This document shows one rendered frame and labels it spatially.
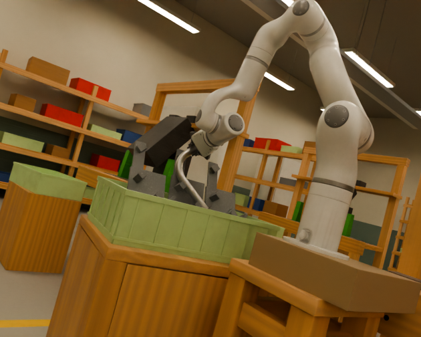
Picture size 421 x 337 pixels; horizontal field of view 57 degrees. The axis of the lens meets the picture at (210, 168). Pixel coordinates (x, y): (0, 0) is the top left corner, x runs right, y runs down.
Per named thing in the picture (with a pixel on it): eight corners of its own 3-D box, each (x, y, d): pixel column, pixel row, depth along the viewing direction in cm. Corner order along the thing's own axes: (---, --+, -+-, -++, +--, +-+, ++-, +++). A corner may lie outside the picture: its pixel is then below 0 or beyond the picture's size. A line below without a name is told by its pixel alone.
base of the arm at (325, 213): (323, 255, 98) (343, 185, 100) (269, 235, 113) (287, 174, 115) (361, 263, 110) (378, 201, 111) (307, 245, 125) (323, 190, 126)
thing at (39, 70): (137, 222, 751) (169, 110, 762) (-41, 192, 559) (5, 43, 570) (125, 216, 793) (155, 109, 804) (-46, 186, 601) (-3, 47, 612)
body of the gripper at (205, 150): (227, 144, 149) (212, 152, 158) (213, 121, 148) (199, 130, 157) (214, 152, 144) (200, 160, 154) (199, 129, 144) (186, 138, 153)
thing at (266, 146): (287, 273, 633) (321, 140, 644) (196, 233, 824) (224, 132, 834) (306, 275, 667) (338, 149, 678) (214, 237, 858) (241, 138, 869)
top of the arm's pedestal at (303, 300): (314, 317, 89) (318, 299, 89) (227, 270, 114) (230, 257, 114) (383, 318, 108) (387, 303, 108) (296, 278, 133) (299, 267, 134)
